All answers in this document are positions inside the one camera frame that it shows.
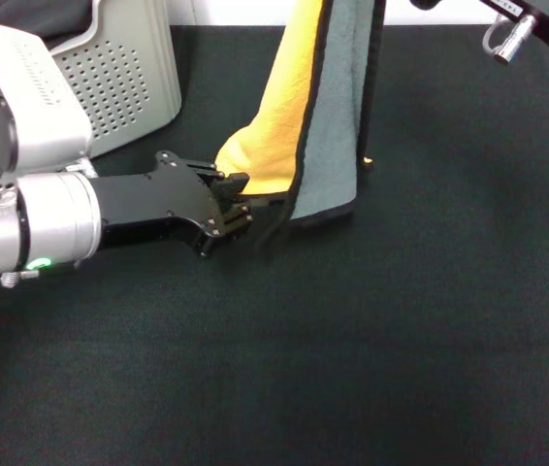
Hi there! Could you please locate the grey and yellow towel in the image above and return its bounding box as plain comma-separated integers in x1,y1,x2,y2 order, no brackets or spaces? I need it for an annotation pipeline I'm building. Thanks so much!
215,0,387,258

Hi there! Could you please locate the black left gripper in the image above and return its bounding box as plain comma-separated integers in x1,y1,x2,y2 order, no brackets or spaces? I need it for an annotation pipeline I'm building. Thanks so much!
87,150,255,259

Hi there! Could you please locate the black tablecloth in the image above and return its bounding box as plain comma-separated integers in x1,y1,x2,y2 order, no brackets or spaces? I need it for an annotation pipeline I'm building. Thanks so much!
0,23,549,466

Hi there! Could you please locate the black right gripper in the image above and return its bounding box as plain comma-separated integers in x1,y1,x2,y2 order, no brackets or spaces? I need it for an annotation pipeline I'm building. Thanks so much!
409,0,549,49

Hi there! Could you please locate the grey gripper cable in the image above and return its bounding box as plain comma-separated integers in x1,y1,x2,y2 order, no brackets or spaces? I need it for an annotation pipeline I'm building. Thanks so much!
481,12,514,58

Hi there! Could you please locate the silver cable connector plug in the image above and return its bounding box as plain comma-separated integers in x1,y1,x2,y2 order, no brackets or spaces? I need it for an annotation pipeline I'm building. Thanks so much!
494,14,538,65

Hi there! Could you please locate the grey perforated storage box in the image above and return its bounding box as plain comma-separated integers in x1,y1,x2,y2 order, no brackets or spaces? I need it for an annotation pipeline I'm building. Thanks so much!
0,0,183,172

